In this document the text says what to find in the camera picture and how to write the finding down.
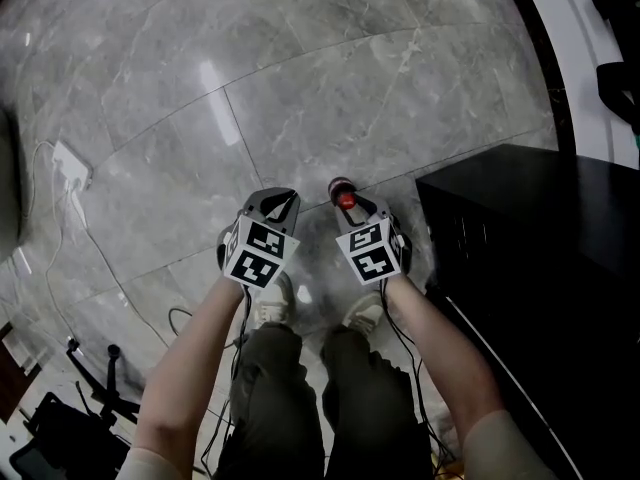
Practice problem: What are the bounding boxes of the dark bottle with red cap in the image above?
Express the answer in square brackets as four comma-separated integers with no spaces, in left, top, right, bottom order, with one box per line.
[326,175,358,211]

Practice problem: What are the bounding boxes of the dark brown wooden cabinet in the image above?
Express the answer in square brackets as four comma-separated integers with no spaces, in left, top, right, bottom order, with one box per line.
[0,319,42,425]

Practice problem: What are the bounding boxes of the black bag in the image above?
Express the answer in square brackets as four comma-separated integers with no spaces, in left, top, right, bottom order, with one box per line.
[594,59,640,137]

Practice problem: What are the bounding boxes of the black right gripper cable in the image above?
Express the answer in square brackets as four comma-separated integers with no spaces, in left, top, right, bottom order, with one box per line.
[378,276,457,470]

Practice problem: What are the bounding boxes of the white cable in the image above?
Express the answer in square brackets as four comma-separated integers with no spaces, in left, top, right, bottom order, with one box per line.
[26,139,172,350]

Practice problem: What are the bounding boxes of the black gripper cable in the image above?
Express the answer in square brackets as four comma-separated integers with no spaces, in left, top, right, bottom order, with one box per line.
[378,276,457,470]
[198,286,252,475]

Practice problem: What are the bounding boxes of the white power strip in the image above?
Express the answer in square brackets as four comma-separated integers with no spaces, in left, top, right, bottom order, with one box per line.
[50,139,96,192]

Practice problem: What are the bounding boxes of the person's right shoe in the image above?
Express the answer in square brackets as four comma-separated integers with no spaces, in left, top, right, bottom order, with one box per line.
[339,289,387,340]

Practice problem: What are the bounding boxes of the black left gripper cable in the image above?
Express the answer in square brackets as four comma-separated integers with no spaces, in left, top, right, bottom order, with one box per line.
[198,286,252,475]

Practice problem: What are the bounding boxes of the black office chair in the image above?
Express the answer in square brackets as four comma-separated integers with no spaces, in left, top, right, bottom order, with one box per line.
[9,339,145,480]

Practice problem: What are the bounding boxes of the person's dark olive trousers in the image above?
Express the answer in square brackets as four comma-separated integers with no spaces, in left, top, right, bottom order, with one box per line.
[213,321,435,480]

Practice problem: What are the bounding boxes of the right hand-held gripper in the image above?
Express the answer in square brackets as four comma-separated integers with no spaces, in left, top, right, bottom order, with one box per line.
[332,192,414,288]

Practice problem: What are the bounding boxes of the person's right forearm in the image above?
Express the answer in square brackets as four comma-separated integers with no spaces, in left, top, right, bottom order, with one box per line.
[383,272,507,450]

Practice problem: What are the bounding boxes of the person's left forearm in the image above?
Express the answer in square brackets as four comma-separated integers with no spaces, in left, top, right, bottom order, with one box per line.
[131,274,247,470]

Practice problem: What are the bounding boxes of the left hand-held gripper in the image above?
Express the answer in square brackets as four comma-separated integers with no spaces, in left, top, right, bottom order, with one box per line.
[215,187,302,290]

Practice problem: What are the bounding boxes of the person's shoe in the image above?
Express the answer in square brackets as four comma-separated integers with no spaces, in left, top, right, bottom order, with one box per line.
[251,272,297,330]
[339,289,387,340]

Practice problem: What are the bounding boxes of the person's left shoe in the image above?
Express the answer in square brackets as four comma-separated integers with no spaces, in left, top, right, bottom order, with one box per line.
[251,272,297,330]

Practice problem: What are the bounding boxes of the black mini fridge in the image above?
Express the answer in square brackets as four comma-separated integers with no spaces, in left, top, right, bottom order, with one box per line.
[414,142,640,480]

